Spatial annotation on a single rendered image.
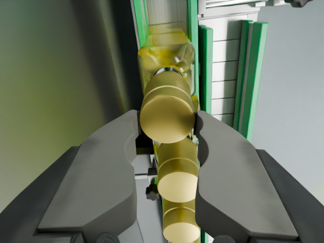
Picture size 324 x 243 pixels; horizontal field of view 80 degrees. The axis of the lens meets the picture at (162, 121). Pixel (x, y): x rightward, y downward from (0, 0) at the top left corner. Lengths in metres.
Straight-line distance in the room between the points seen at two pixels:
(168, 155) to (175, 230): 0.07
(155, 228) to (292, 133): 0.53
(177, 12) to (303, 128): 0.52
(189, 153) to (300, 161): 0.67
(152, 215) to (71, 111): 0.50
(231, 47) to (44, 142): 0.33
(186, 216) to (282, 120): 0.54
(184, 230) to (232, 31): 0.33
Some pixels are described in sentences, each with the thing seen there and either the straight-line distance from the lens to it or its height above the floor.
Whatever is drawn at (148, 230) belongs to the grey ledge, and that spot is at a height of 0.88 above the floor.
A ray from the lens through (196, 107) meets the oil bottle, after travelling 0.21.
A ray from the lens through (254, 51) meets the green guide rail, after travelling 0.34.
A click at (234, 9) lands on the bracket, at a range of 0.39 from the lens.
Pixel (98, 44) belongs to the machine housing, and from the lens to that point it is 0.46.
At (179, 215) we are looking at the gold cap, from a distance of 0.19.
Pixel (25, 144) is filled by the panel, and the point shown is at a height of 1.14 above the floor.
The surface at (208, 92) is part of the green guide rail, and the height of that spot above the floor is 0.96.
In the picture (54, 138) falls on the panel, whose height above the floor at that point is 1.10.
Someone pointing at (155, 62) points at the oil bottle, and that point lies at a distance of 0.18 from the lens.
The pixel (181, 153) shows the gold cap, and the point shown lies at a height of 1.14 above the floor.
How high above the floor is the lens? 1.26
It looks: 60 degrees down
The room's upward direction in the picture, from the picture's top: 177 degrees counter-clockwise
